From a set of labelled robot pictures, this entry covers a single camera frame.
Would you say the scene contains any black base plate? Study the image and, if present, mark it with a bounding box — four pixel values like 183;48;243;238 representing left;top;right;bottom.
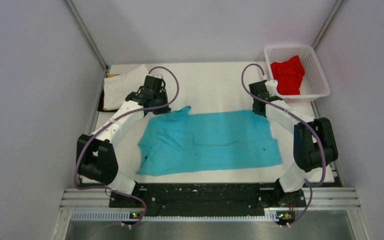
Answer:
109;182;307;217

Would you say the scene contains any red t-shirt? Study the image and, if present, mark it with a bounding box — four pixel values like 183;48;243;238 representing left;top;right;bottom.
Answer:
270;55;305;96

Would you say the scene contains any white plastic basket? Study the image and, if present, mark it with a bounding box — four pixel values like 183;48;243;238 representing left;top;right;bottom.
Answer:
264;44;331;102

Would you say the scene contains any aluminium front rail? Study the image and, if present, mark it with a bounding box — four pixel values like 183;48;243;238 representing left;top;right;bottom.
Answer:
51;185;373;240

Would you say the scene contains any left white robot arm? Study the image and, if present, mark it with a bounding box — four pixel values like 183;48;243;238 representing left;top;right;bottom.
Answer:
76;75;171;207

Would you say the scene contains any turquoise t-shirt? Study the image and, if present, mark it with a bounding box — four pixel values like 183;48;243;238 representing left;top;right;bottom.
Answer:
137;106;282;177

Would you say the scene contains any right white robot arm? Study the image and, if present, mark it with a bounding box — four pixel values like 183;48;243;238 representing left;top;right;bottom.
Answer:
246;80;338;206

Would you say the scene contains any black folded t-shirt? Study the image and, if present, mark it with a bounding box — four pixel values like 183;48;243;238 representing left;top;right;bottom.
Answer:
96;89;117;113

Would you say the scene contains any yellow folded t-shirt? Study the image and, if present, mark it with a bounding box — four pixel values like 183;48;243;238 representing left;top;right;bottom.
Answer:
103;74;119;111

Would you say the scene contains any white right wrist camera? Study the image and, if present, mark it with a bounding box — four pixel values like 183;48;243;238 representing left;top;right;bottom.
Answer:
264;79;278;96

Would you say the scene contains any white folded t-shirt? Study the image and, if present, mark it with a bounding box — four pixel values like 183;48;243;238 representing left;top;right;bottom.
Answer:
114;64;148;110

